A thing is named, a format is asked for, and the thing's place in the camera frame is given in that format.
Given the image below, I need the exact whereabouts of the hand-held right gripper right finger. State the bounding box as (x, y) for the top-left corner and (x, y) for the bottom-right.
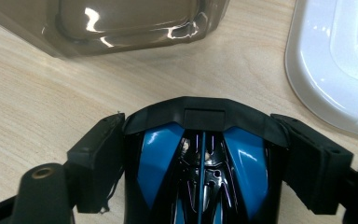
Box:
(269, 113), (354, 216)

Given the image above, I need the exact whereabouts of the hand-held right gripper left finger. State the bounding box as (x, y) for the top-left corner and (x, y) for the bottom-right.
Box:
(66, 112), (126, 215)

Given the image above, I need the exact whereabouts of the black and blue toy car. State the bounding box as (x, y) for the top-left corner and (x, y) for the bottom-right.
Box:
(122, 95), (291, 224)

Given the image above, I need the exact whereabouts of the white plastic container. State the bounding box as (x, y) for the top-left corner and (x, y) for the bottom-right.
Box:
(284, 0), (358, 141)

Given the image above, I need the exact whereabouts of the clear plastic container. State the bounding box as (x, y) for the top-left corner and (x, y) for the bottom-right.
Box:
(0, 0), (231, 59)

